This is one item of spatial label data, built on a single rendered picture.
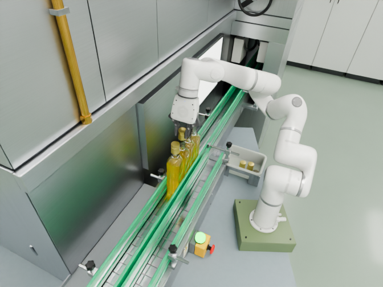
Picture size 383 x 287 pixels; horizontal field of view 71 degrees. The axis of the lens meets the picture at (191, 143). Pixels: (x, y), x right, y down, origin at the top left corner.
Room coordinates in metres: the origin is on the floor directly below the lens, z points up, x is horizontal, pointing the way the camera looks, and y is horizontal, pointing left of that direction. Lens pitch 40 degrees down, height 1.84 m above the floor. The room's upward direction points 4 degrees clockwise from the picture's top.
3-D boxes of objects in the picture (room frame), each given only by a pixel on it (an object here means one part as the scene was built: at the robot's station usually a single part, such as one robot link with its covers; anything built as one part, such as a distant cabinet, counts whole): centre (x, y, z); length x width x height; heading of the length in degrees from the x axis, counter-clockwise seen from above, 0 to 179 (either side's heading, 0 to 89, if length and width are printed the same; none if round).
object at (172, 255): (0.44, 0.02, 0.94); 0.07 x 0.04 x 0.13; 68
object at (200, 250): (0.59, -0.06, 0.79); 0.07 x 0.07 x 0.07; 68
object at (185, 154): (0.85, 0.04, 0.99); 0.06 x 0.06 x 0.21; 68
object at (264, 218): (0.71, -0.36, 0.89); 0.16 x 0.13 x 0.15; 96
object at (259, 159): (1.08, -0.30, 0.80); 0.22 x 0.17 x 0.09; 68
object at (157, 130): (1.24, 0.03, 1.15); 0.90 x 0.03 x 0.34; 158
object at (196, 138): (0.96, 0.00, 0.99); 0.06 x 0.06 x 0.21; 69
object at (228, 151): (1.01, -0.16, 0.95); 0.17 x 0.03 x 0.12; 68
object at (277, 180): (0.71, -0.35, 1.05); 0.13 x 0.10 x 0.16; 71
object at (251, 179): (1.09, -0.27, 0.79); 0.27 x 0.17 x 0.08; 68
